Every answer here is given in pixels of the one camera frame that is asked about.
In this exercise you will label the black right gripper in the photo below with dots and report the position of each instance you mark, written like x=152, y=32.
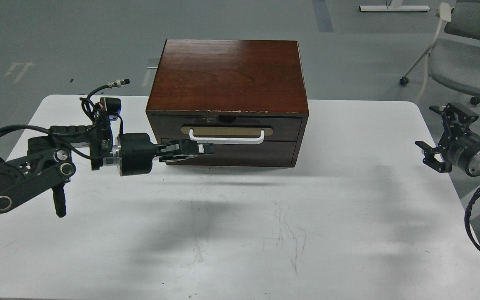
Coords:
x=460, y=147

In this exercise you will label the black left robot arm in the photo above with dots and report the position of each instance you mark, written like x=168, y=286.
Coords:
x=48, y=164

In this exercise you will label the grey office chair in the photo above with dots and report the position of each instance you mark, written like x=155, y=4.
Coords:
x=453, y=57

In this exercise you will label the wooden drawer with white handle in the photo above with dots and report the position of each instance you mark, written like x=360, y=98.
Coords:
x=277, y=129

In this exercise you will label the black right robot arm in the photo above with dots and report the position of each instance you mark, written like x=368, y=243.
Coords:
x=469, y=208

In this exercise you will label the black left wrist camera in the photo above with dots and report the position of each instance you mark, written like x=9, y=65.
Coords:
x=112, y=106

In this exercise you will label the dark wooden drawer cabinet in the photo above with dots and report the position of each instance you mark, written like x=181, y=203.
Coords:
x=233, y=77

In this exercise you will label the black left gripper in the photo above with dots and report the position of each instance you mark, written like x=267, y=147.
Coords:
x=136, y=152

